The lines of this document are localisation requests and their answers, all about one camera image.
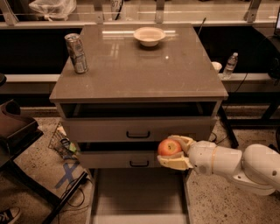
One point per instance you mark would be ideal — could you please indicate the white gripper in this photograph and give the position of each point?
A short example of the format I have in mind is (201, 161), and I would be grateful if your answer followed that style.
(201, 157)

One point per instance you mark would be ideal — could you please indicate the red apple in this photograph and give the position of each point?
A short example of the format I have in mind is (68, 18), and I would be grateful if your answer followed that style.
(168, 147)

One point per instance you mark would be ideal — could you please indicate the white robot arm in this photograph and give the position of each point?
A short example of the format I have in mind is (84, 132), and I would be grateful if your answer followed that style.
(255, 169)

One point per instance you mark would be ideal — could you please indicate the open bottom drawer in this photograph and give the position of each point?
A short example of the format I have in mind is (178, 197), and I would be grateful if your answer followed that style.
(138, 196)

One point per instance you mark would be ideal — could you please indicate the grey drawer cabinet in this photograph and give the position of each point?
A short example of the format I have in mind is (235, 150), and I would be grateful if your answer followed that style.
(174, 79)

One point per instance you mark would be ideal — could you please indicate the black table leg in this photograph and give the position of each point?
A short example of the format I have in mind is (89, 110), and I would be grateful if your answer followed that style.
(227, 126)

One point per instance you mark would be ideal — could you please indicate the white paper cup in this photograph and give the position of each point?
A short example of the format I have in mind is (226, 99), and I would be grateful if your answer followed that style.
(217, 66)

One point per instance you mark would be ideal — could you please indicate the clear plastic water bottle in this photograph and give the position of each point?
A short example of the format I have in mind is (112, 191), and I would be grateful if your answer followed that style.
(230, 66)

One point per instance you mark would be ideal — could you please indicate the blue tape cross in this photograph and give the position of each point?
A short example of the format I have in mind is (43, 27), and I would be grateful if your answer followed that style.
(68, 175)

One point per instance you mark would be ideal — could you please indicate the white paper bowl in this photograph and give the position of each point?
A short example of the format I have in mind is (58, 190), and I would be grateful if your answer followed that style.
(149, 36)

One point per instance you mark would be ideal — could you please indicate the silver drink can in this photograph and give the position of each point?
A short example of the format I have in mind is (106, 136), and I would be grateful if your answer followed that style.
(76, 52)

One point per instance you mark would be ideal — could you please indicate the dark chair on left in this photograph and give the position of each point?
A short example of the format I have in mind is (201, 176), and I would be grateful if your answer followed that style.
(17, 133)

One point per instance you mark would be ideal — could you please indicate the black white sneaker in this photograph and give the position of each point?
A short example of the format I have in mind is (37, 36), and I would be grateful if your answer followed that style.
(10, 215)

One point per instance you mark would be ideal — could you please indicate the white plastic bag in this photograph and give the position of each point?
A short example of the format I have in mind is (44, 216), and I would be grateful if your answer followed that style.
(53, 9)

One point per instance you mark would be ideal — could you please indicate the top drawer with black handle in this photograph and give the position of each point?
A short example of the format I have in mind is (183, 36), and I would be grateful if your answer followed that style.
(136, 130)

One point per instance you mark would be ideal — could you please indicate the drawer with black handle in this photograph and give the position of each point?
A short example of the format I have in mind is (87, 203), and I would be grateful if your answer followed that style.
(136, 130)
(119, 159)

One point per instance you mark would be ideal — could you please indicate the middle drawer with black handle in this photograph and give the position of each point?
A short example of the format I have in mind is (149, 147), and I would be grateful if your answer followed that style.
(119, 159)

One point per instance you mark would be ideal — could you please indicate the wire basket with items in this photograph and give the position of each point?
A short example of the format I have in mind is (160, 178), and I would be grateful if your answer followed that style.
(61, 144)

